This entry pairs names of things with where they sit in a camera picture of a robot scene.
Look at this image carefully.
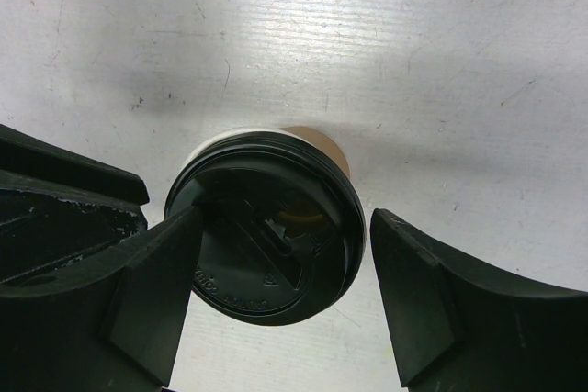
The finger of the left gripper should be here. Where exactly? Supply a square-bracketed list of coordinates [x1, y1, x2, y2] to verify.
[1, 126, 150, 205]
[1, 171, 147, 285]

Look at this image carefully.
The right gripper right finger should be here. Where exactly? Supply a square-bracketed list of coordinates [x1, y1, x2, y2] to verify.
[370, 209, 587, 391]

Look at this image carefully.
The black coffee lid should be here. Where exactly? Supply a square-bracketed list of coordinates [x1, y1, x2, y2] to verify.
[164, 132, 366, 326]

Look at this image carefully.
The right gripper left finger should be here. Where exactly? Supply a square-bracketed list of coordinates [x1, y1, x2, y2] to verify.
[1, 207, 202, 391]

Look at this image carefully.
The brown paper coffee cup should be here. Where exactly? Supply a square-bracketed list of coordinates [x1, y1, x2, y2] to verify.
[180, 126, 351, 179]

